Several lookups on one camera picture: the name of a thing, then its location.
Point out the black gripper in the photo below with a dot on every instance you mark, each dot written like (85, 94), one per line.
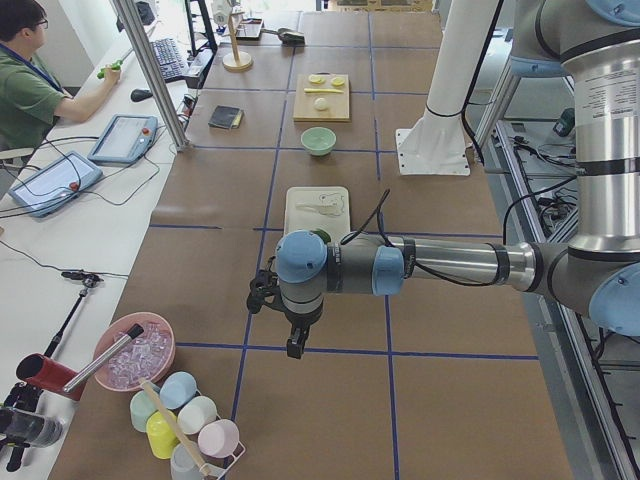
(301, 321)

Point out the white plastic spoon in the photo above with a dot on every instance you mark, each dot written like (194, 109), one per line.
(331, 210)

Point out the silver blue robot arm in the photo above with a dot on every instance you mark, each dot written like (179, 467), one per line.
(595, 273)

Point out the pink bowl with ice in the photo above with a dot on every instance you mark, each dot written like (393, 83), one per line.
(149, 356)

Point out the mint green bowl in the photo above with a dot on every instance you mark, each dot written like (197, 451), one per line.
(318, 141)

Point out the green lime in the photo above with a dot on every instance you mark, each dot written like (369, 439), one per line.
(323, 235)

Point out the white cup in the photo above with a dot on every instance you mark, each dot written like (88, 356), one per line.
(196, 414)

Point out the pink cup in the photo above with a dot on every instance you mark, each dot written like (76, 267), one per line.
(219, 439)

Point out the blue cup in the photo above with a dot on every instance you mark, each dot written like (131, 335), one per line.
(178, 389)

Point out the white plastic tray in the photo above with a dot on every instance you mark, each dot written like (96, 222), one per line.
(336, 227)

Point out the wooden stick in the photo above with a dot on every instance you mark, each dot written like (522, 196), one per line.
(203, 467)

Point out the yellow cup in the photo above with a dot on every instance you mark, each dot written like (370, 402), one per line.
(161, 438)

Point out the green cup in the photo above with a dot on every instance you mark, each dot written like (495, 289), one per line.
(141, 408)

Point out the grey cup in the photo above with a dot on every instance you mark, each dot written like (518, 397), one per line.
(182, 465)

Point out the black selfie stick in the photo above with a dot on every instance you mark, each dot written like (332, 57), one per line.
(89, 280)

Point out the dark blue sponge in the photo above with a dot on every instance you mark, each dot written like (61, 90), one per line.
(226, 117)

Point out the wooden cutting board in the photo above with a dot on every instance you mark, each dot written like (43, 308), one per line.
(339, 104)

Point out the red thermos bottle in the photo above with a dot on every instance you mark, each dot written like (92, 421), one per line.
(47, 374)

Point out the yellow plastic knife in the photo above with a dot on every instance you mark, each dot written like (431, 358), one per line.
(323, 91)

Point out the left lemon slice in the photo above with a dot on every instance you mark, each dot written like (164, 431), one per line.
(315, 79)

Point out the blue teach pendant far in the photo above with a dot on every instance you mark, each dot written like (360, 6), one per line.
(125, 139)

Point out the blue teach pendant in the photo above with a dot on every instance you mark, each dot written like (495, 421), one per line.
(125, 139)
(57, 184)

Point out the blue teach pendant near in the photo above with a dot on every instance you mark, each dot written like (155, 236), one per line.
(57, 184)

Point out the wooden mug tree stand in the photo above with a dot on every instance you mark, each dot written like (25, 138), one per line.
(236, 60)

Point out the black computer mouse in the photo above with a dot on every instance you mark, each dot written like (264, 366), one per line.
(138, 95)

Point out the black keyboard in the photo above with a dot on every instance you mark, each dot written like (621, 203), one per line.
(171, 62)

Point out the metal scoop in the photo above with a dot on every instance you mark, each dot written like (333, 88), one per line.
(287, 37)

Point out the dark wooden tray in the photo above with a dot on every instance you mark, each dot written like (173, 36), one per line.
(249, 29)

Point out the person in green shirt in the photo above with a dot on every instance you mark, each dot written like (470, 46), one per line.
(32, 100)

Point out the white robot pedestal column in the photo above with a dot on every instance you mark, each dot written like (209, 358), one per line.
(436, 144)

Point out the black camera tripod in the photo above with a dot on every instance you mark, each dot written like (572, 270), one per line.
(22, 427)

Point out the aluminium frame post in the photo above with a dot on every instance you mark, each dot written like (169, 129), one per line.
(127, 12)

